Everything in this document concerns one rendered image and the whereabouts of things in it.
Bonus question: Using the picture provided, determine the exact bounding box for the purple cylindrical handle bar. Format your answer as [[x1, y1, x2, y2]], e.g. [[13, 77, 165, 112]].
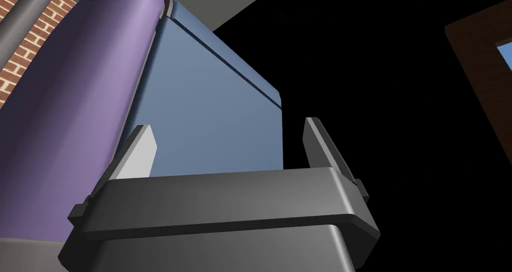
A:
[[0, 0, 165, 241]]

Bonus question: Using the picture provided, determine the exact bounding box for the grey pipe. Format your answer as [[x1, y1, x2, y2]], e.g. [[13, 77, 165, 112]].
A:
[[0, 0, 61, 66]]

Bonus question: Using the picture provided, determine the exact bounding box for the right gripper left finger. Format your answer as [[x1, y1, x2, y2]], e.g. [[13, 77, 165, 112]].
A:
[[88, 124, 158, 200]]

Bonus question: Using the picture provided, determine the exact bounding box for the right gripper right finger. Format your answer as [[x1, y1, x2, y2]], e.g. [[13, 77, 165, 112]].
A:
[[302, 117, 358, 184]]

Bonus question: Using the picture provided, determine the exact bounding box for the dark framed window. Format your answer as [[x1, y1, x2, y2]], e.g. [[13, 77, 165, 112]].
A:
[[444, 0, 512, 165]]

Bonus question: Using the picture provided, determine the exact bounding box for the blue appliance door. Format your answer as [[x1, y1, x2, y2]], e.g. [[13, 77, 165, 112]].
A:
[[118, 0, 284, 178]]

